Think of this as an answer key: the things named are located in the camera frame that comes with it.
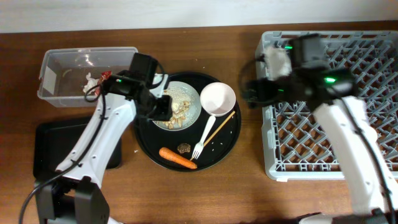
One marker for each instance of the orange carrot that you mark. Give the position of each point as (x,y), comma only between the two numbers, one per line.
(171,156)

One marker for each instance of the pink bowl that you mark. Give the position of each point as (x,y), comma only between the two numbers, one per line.
(217,99)

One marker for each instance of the black rectangular tray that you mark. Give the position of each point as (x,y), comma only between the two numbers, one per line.
(53,142)

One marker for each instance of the red snack wrapper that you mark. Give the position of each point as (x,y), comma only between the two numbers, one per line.
(104,76)

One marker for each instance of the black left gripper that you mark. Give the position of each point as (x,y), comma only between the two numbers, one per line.
(166,112)

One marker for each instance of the clear plastic waste bin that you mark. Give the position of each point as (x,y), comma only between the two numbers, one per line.
(65,72)

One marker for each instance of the grey plate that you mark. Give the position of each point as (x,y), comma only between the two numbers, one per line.
(195,108)

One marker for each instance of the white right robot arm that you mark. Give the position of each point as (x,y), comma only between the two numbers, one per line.
(372,186)

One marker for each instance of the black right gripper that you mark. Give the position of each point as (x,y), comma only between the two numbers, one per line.
(260,86)

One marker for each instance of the white plastic fork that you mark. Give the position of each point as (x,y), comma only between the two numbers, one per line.
(203,133)

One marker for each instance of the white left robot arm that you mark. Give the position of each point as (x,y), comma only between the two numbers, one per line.
(73,194)

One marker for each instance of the wooden chopstick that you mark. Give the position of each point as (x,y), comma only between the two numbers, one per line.
(219,128)

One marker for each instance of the white tissue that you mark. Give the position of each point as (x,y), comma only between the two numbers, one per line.
(91,82)

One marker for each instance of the rice and nut shells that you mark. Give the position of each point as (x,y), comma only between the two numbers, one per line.
(181,102)

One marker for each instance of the brown food lump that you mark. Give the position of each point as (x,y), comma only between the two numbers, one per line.
(183,148)

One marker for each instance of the black round tray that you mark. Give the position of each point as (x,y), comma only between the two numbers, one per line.
(151,138)

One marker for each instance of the white cup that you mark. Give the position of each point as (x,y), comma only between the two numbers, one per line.
(277,62)

